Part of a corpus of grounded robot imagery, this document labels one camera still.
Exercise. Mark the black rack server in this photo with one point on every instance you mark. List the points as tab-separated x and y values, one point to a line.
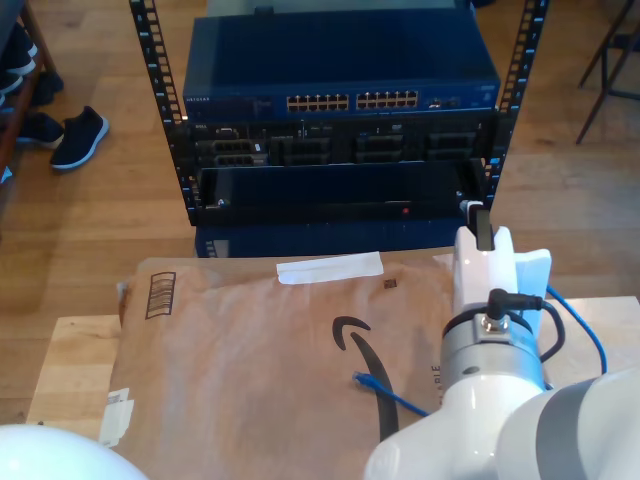
325	145

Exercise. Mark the dark sneaker white sole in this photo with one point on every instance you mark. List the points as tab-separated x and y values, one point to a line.
9	82
22	50

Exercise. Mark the white tape strip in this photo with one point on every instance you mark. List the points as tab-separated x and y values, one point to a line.
330	267

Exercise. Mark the brown wooden shoe shelf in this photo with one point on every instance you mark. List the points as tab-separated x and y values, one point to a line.
37	30

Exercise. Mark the dark metal chair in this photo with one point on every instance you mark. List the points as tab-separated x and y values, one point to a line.
607	55

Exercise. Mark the blue network switch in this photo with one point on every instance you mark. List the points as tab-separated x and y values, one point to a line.
340	60

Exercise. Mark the white paper label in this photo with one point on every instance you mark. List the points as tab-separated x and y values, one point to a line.
117	415

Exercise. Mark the black perforated rack post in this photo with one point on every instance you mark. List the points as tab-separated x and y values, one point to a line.
520	75
160	85

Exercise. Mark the black sneaker white sole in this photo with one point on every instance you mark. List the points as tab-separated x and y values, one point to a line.
80	140
42	129

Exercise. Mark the brown paper mailer envelope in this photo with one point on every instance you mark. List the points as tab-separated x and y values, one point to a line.
250	375

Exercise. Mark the black open rack chassis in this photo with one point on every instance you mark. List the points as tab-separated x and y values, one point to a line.
325	187

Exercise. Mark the dark blue rack unit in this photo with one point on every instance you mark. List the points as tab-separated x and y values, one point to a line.
325	240

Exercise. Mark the dark shoe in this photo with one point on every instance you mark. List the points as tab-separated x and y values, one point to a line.
47	87

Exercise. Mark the grey flat panel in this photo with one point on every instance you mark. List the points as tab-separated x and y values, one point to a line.
350	6

